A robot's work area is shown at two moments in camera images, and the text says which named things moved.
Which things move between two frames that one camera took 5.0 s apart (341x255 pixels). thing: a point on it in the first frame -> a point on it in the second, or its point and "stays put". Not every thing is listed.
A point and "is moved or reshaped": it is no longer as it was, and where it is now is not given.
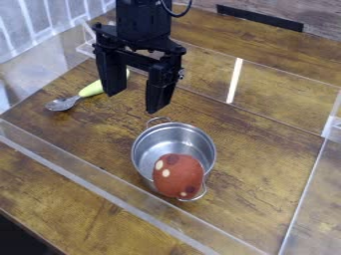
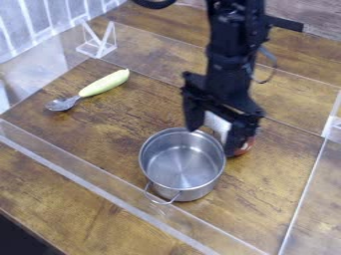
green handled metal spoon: [92, 89] stays put
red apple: [179, 175] -> [248, 144]
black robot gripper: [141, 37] -> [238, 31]
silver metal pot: [180, 138] is moved or reshaped
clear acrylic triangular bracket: [88, 48] stays put
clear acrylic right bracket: [332, 131] stays put
